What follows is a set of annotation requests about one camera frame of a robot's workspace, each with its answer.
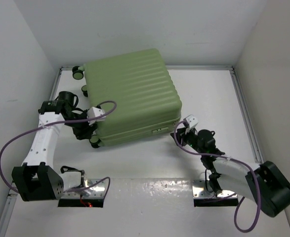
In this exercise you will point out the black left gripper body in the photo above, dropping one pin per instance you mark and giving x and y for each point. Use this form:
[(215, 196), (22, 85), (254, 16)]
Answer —
[(81, 128)]

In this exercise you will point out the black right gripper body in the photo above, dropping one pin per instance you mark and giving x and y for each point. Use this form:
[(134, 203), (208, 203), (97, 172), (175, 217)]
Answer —
[(186, 137)]

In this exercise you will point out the light green suitcase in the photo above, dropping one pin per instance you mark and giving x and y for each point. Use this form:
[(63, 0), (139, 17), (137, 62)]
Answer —
[(140, 84)]

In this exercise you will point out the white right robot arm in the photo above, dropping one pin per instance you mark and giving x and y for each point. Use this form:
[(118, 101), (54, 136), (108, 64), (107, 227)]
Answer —
[(263, 183)]

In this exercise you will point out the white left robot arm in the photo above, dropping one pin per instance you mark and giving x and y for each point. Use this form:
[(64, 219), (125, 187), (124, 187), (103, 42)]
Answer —
[(36, 179)]

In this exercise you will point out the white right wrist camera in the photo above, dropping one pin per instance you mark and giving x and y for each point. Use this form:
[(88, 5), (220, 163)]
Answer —
[(190, 122)]

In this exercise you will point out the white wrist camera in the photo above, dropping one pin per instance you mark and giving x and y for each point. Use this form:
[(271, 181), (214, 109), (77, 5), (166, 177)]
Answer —
[(95, 112), (190, 122)]

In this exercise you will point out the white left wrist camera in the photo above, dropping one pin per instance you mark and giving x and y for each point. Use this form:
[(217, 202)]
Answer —
[(95, 112)]

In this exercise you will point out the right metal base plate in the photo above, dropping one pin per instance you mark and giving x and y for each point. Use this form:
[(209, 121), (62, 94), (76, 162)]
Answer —
[(202, 190)]

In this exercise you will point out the metal base plate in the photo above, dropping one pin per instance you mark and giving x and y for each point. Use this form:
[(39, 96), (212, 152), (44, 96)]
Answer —
[(202, 190), (97, 191)]

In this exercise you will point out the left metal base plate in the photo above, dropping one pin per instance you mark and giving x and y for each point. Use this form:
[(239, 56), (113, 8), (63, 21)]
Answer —
[(97, 191)]

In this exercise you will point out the right aluminium table rail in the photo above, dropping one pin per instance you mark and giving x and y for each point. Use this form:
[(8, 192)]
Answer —
[(253, 139)]

